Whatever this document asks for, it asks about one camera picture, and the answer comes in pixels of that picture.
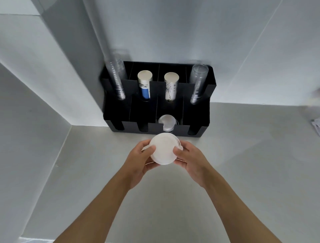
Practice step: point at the stack of clear dome lids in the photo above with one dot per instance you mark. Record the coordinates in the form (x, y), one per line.
(168, 122)

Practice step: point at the person's right hand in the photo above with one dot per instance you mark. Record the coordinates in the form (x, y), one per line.
(193, 166)

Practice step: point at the person's right forearm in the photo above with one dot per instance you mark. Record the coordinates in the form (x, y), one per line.
(237, 212)

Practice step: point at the person's left thumb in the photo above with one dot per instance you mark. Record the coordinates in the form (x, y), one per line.
(149, 152)

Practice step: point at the person's left forearm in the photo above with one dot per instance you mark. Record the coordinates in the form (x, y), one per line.
(97, 212)

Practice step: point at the blue print paper cup stack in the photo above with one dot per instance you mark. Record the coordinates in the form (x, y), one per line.
(144, 85)

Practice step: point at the black cup and lid organizer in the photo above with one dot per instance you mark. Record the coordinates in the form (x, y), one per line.
(130, 110)

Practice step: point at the tall stack of clear cups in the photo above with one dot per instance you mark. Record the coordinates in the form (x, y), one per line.
(115, 75)

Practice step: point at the stack of white lids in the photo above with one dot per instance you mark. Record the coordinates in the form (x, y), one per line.
(163, 150)

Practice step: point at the white cloth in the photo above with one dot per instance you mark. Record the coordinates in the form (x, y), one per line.
(316, 126)

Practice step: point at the short stack of clear cups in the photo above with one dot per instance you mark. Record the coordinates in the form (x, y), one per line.
(197, 82)

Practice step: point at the person's right thumb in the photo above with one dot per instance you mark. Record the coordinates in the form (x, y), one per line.
(178, 151)

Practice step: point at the person's left hand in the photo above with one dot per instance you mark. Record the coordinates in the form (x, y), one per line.
(136, 167)

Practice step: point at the dark print paper cup stack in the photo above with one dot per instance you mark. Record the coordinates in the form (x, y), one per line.
(171, 87)

